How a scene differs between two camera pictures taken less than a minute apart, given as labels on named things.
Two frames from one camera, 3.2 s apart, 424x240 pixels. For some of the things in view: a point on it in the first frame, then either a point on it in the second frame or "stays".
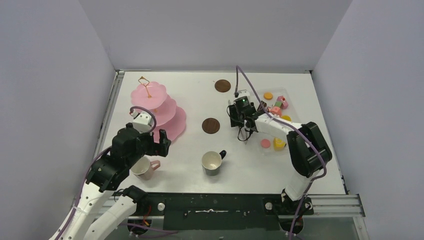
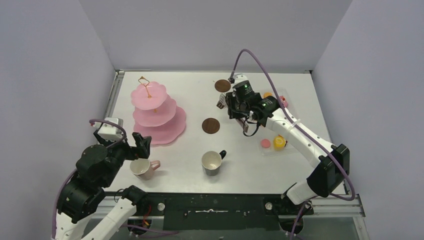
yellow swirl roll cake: (278, 144) stays
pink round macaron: (265, 143) stays
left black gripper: (161, 148) to (143, 147)
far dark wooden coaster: (222, 85) stays
